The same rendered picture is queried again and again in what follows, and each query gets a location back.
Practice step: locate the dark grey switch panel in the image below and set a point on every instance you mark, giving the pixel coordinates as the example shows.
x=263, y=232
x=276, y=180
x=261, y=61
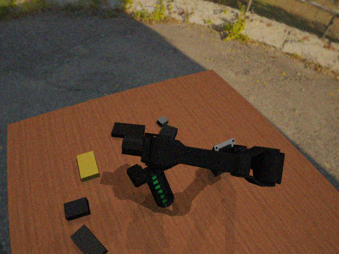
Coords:
x=160, y=189

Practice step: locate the yellow rectangular block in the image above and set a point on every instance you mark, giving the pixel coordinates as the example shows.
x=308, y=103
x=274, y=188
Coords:
x=87, y=166

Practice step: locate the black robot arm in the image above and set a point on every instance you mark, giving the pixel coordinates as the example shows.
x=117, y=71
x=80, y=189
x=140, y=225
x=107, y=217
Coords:
x=161, y=151

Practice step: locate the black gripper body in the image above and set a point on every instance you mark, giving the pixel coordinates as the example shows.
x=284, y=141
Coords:
x=139, y=176

